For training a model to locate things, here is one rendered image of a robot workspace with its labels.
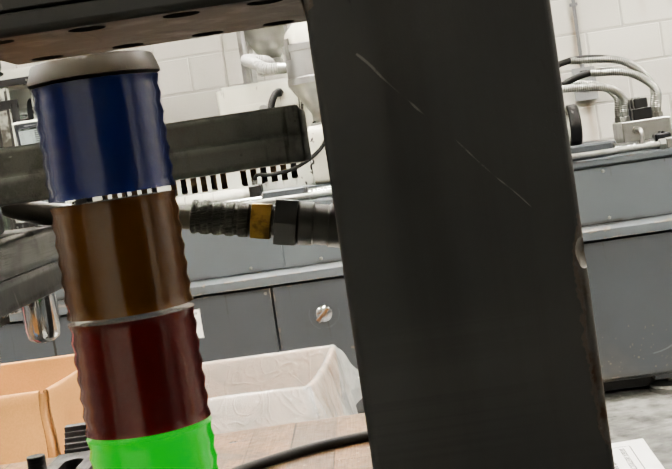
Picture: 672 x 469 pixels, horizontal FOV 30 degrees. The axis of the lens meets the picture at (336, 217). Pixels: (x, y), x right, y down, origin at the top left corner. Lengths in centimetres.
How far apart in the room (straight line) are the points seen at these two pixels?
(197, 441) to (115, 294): 5
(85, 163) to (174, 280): 4
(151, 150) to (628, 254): 480
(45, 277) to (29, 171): 10
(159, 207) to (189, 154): 22
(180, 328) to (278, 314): 478
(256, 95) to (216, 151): 513
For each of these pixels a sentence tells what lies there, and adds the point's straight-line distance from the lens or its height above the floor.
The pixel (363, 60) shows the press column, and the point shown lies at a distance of 56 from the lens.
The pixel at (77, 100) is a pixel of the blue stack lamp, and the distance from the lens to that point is 36.
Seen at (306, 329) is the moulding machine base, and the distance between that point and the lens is 514.
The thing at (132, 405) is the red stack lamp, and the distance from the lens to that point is 37.
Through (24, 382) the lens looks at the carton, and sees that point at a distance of 351.
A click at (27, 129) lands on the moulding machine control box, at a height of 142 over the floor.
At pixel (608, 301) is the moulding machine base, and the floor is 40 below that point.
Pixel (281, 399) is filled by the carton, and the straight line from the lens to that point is 286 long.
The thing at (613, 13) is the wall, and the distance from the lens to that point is 714.
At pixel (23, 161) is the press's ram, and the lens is 60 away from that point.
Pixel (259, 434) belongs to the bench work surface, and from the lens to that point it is 123.
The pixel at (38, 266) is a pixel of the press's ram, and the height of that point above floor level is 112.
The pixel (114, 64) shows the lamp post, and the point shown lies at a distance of 36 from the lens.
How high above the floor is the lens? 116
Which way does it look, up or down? 3 degrees down
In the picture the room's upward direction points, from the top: 8 degrees counter-clockwise
